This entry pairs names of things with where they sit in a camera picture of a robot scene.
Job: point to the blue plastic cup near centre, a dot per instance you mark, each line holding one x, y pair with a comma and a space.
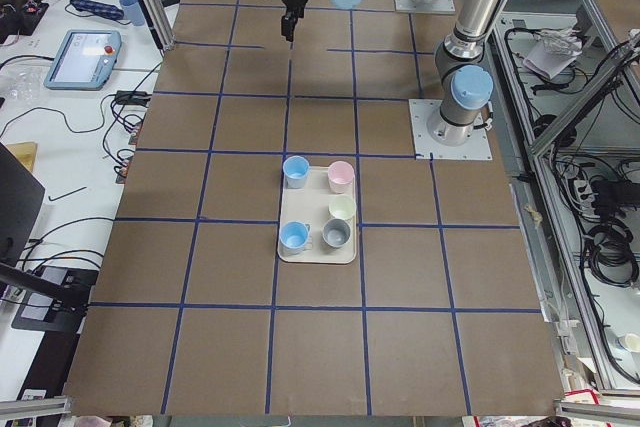
296, 171

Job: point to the blue plastic cup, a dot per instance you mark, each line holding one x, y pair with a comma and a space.
294, 238
296, 171

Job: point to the blue cup on desk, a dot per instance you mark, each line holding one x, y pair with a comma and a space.
132, 12

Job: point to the pink plastic cup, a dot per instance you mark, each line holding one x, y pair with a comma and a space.
341, 176

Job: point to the cream plastic cup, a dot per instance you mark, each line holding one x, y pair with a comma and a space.
342, 207

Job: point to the blue plastic cup outer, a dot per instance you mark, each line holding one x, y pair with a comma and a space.
294, 238

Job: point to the grey plastic cup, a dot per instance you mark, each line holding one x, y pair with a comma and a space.
336, 233

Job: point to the cream plastic tray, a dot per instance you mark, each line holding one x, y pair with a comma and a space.
310, 205

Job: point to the blue teach pendant near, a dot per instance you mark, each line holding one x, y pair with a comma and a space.
84, 61

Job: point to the black allen key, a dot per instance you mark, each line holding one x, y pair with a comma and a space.
61, 196

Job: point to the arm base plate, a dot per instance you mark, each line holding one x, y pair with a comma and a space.
444, 7
435, 139

